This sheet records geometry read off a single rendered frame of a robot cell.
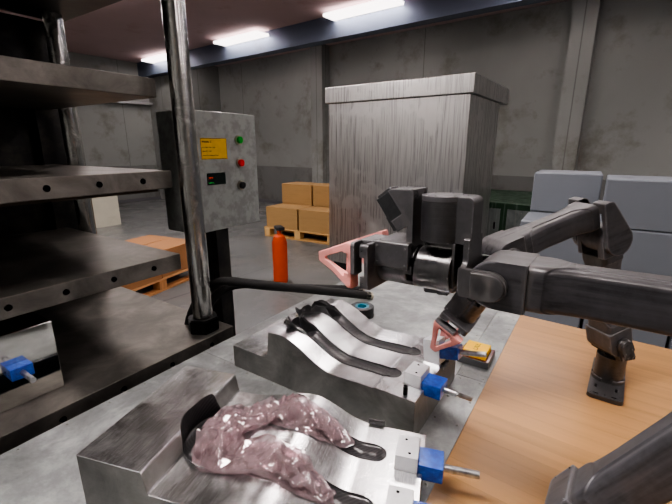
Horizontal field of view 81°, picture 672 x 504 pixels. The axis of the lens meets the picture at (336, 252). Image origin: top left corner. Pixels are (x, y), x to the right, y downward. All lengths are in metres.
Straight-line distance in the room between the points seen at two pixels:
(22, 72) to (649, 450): 1.24
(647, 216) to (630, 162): 4.34
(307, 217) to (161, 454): 5.18
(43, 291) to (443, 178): 3.13
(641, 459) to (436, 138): 3.31
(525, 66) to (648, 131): 1.91
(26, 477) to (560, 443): 0.98
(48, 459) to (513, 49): 7.11
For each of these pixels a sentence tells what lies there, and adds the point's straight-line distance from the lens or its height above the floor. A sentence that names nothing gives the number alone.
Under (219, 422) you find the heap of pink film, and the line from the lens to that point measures 0.77.
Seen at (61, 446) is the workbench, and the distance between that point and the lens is 0.99.
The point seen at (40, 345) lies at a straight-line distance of 1.16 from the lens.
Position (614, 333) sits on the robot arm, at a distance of 1.11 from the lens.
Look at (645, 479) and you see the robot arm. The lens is 0.57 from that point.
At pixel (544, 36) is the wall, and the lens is 7.22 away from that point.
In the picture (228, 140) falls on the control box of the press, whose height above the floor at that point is 1.38.
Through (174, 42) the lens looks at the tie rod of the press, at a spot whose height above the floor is 1.62.
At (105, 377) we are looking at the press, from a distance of 1.21.
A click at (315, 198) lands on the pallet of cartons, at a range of 6.15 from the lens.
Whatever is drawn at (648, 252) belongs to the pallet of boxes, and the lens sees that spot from 2.63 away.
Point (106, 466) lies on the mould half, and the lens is 0.74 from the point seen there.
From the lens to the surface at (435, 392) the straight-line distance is 0.84.
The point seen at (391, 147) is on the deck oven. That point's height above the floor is 1.35.
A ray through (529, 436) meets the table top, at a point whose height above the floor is 0.80.
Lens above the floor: 1.36
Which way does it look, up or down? 15 degrees down
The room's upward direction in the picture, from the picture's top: straight up
